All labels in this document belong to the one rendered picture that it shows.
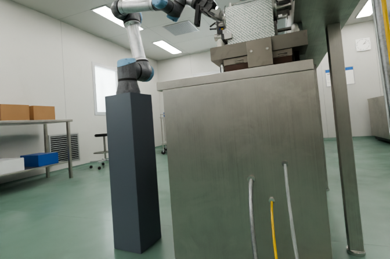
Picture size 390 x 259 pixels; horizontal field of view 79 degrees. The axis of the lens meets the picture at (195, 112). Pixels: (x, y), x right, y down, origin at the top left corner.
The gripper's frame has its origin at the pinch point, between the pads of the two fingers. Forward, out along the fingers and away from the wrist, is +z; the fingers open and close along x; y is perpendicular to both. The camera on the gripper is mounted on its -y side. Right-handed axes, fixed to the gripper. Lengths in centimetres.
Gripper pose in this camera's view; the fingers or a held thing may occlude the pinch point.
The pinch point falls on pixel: (220, 21)
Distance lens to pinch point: 145.1
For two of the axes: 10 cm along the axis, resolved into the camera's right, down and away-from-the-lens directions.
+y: 5.3, -8.3, -2.0
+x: 3.6, 0.1, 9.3
